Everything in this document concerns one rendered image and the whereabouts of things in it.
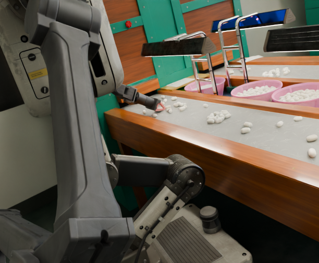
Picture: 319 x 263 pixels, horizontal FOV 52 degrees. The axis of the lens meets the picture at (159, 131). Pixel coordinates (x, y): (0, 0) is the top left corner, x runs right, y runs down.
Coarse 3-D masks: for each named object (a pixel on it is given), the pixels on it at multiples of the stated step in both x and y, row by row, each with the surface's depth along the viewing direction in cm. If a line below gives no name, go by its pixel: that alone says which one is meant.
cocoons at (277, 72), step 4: (248, 68) 224; (276, 68) 205; (284, 68) 201; (232, 72) 228; (264, 72) 203; (272, 72) 203; (276, 72) 197; (284, 72) 192; (288, 72) 195; (264, 76) 200; (268, 76) 195; (272, 76) 194; (276, 76) 192
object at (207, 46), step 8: (184, 40) 162; (192, 40) 156; (200, 40) 151; (208, 40) 149; (144, 48) 197; (152, 48) 189; (160, 48) 181; (168, 48) 174; (176, 48) 167; (184, 48) 161; (192, 48) 155; (200, 48) 150; (208, 48) 150; (144, 56) 198
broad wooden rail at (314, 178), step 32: (128, 128) 184; (160, 128) 156; (192, 160) 135; (224, 160) 115; (256, 160) 105; (288, 160) 100; (224, 192) 124; (256, 192) 106; (288, 192) 94; (288, 224) 99
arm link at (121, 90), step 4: (120, 88) 171; (124, 88) 172; (128, 88) 173; (132, 88) 174; (112, 92) 172; (116, 92) 170; (120, 92) 171; (124, 92) 174; (128, 92) 173; (132, 92) 174; (120, 96) 173; (124, 96) 172; (128, 96) 173; (132, 96) 175
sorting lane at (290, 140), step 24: (168, 96) 218; (168, 120) 172; (192, 120) 162; (240, 120) 146; (264, 120) 139; (288, 120) 133; (312, 120) 127; (264, 144) 119; (288, 144) 114; (312, 144) 110
